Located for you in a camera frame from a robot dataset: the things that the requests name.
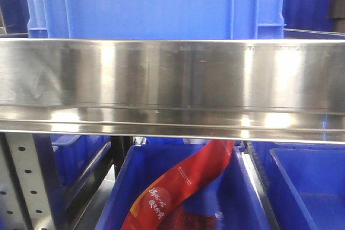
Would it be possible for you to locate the lower blue bin centre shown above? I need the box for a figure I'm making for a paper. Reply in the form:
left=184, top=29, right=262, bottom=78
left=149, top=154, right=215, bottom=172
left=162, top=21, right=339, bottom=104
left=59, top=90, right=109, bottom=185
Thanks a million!
left=96, top=140, right=270, bottom=229

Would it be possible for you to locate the lower blue bin left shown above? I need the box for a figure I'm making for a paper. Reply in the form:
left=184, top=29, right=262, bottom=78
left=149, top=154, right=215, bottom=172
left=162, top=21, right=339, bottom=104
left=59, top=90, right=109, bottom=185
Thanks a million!
left=50, top=134, right=110, bottom=186

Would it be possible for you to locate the large blue target bin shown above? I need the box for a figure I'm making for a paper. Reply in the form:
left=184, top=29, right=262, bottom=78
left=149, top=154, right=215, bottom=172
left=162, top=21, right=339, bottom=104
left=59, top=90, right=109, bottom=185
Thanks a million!
left=27, top=0, right=285, bottom=39

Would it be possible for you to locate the lower blue bin right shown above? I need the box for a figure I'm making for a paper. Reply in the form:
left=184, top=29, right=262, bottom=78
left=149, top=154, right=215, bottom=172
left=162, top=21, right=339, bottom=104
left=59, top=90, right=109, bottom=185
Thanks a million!
left=249, top=142, right=344, bottom=229

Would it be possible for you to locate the red printed bag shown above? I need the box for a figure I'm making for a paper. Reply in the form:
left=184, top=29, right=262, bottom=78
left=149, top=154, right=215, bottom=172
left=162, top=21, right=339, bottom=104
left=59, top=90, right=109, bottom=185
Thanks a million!
left=121, top=140, right=235, bottom=229

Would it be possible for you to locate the perforated metal shelf upright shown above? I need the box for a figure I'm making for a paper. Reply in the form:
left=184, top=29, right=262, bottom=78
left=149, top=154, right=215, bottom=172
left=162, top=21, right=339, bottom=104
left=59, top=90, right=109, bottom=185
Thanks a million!
left=1, top=133, right=57, bottom=229

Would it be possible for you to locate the stainless steel shelf rail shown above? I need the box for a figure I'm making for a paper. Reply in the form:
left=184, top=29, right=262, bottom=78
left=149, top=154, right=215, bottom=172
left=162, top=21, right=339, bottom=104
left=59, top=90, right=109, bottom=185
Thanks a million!
left=1, top=39, right=344, bottom=143

